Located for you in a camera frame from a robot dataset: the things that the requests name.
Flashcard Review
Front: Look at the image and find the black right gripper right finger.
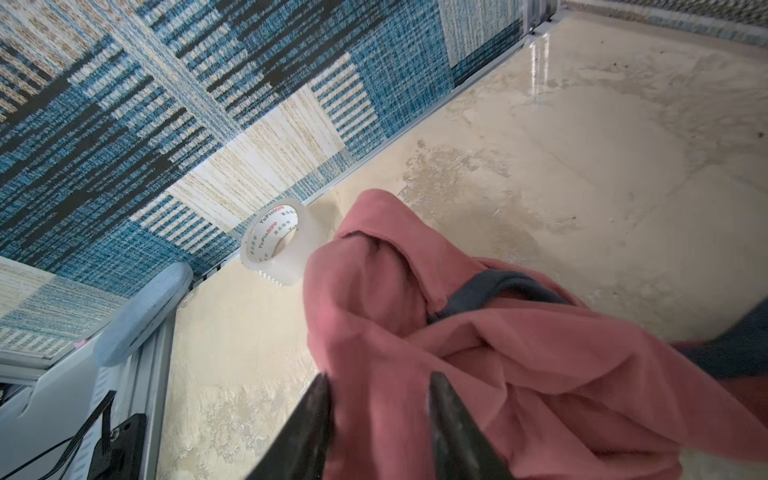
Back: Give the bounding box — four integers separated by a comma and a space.
428, 372, 514, 480

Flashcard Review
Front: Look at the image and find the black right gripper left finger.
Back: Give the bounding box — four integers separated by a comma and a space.
246, 373, 334, 480

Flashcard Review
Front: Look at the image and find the pink red cloth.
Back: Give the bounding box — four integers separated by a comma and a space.
303, 189, 767, 479

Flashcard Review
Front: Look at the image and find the clear tape roll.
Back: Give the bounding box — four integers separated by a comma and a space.
239, 198, 326, 286

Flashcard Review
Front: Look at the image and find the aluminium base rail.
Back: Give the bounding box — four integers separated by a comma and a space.
0, 311, 178, 480

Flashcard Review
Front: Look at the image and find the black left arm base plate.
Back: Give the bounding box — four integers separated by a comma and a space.
87, 413, 148, 480

